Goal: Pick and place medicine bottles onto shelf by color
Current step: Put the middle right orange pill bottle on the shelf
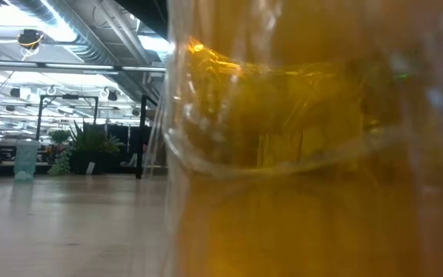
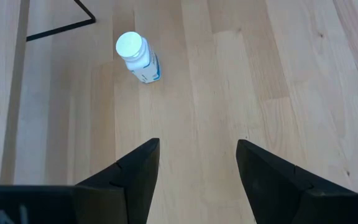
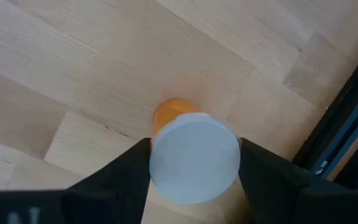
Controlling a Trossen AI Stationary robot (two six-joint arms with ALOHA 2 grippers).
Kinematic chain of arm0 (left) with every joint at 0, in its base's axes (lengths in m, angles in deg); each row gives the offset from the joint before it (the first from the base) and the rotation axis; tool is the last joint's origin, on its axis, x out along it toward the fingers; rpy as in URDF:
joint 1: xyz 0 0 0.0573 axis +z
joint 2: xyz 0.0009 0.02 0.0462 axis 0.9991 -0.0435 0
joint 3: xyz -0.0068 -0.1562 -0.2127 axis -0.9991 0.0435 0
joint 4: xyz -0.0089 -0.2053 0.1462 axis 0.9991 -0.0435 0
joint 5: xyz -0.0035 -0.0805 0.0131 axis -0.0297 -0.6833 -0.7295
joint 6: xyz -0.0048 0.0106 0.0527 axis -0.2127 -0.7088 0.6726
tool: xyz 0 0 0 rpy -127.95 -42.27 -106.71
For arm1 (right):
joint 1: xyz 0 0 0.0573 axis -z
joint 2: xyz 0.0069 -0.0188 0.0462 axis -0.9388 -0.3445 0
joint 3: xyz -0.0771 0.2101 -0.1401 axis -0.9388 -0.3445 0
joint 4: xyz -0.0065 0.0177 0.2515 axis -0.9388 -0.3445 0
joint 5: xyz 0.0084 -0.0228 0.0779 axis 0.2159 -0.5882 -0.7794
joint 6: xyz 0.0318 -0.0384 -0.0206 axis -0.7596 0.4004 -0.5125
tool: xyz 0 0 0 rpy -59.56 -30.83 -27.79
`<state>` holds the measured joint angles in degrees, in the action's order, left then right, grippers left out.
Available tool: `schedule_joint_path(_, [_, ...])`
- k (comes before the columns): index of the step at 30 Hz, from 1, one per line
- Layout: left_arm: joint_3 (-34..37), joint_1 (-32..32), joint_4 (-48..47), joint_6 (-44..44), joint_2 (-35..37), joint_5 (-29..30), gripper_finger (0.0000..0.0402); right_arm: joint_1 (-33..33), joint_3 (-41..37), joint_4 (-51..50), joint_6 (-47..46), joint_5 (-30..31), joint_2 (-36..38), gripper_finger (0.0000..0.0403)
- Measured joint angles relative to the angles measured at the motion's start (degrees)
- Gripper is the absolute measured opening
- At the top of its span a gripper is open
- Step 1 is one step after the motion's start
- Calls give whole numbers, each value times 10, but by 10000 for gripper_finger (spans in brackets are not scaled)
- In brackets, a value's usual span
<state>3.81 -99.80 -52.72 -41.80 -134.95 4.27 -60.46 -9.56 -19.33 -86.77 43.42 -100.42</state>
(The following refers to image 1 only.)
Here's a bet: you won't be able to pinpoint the wooden shelf black legs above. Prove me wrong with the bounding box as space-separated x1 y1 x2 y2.
135 94 168 180

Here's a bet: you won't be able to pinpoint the black background partition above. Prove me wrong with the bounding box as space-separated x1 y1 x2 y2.
82 122 154 174

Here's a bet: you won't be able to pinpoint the potted succulent plant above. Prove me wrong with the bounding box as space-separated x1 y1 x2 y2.
47 120 127 177

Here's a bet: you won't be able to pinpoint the background green plant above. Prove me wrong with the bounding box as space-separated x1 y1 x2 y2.
48 129 72 146

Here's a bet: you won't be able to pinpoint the silver overhead rail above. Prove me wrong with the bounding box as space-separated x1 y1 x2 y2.
0 59 168 75

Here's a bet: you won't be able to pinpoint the black background gantry frame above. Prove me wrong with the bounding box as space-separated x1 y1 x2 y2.
35 93 100 142

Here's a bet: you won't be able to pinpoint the round black overhead camera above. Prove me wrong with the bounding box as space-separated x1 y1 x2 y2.
16 28 45 51

